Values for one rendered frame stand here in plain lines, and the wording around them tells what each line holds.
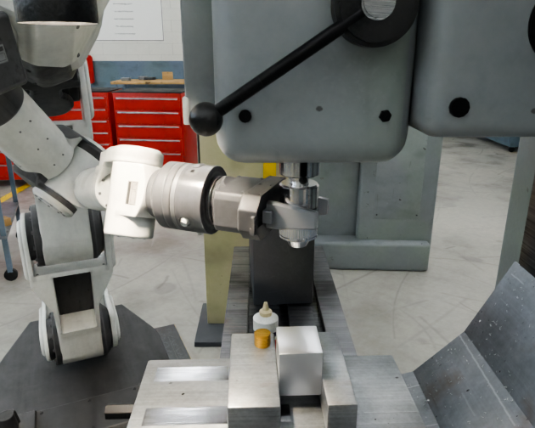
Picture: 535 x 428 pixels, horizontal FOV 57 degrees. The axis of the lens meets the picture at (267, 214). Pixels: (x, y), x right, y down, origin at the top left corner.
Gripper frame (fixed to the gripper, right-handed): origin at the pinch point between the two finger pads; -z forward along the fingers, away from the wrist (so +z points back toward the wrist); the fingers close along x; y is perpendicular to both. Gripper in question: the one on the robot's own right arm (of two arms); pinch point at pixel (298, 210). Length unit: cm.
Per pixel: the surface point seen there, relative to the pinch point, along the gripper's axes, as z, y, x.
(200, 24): 9.5, -20.7, -5.6
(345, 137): -6.6, -10.6, -8.2
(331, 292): 2.5, 30.2, 37.2
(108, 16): 575, -65, 747
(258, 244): 15.1, 17.3, 26.9
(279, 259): 11.3, 20.3, 28.5
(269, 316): 6.8, 21.4, 9.6
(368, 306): 12, 124, 202
